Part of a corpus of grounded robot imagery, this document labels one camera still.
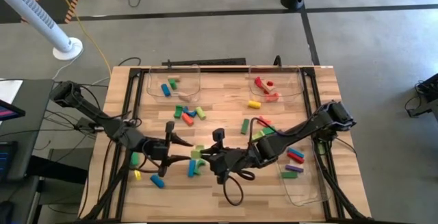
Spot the black aluminium table frame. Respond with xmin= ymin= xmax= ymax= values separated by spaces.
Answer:
xmin=77 ymin=65 xmax=377 ymax=224

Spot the black power strip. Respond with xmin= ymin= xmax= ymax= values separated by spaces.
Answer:
xmin=162 ymin=58 xmax=247 ymax=67

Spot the red bar block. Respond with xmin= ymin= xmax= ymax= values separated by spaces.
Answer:
xmin=286 ymin=151 xmax=305 ymax=164

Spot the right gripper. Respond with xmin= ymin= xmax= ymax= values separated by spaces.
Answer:
xmin=198 ymin=128 xmax=249 ymax=185

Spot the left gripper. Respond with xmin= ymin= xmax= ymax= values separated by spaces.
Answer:
xmin=148 ymin=121 xmax=194 ymax=178

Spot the monitor with pink screen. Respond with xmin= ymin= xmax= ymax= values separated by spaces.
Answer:
xmin=0 ymin=99 xmax=26 ymax=122

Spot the white cable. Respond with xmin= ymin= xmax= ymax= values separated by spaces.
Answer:
xmin=50 ymin=47 xmax=111 ymax=101

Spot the yellow cable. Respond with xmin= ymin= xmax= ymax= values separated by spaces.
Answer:
xmin=47 ymin=0 xmax=112 ymax=77

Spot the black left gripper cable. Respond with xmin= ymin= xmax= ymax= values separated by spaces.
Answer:
xmin=140 ymin=138 xmax=164 ymax=174

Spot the clear plastic bin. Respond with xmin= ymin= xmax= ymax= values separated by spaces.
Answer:
xmin=275 ymin=137 xmax=333 ymax=207
xmin=146 ymin=64 xmax=202 ymax=103
xmin=248 ymin=65 xmax=305 ymax=103

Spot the blue rectangular block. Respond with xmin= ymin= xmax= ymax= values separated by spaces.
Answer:
xmin=150 ymin=174 xmax=166 ymax=189

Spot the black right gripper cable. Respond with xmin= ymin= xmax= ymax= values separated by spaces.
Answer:
xmin=222 ymin=169 xmax=256 ymax=207

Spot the white paper sheet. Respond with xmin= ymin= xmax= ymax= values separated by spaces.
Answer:
xmin=0 ymin=79 xmax=23 ymax=105

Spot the black desk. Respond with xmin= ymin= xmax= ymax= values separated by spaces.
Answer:
xmin=0 ymin=79 xmax=55 ymax=224

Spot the dark laptop screen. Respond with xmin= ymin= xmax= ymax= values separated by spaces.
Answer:
xmin=0 ymin=140 xmax=18 ymax=184

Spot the black equipment with cables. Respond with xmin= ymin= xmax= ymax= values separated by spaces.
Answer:
xmin=405 ymin=73 xmax=438 ymax=119

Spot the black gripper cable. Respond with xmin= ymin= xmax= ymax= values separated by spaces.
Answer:
xmin=222 ymin=169 xmax=256 ymax=207
xmin=140 ymin=138 xmax=164 ymax=174

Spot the white tower fan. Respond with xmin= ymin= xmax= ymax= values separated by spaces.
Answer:
xmin=0 ymin=0 xmax=84 ymax=62

